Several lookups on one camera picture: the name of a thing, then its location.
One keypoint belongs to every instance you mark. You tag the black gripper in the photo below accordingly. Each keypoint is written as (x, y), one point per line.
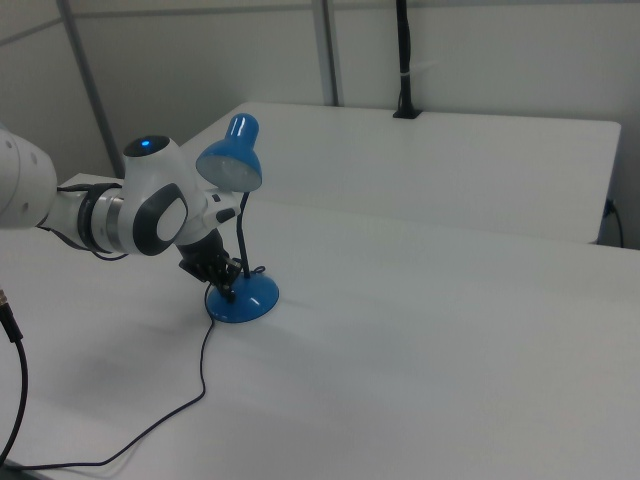
(202, 255)

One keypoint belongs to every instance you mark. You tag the blue gooseneck desk lamp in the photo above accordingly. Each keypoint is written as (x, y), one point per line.
(235, 165)

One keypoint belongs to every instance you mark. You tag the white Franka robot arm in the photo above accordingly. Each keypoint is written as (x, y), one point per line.
(150, 200)

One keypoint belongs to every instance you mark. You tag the grey metal partition post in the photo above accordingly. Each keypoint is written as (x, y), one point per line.
(92, 100)
(330, 50)

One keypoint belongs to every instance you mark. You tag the black clamp-mounted camera pole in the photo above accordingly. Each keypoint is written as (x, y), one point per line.
(404, 55)

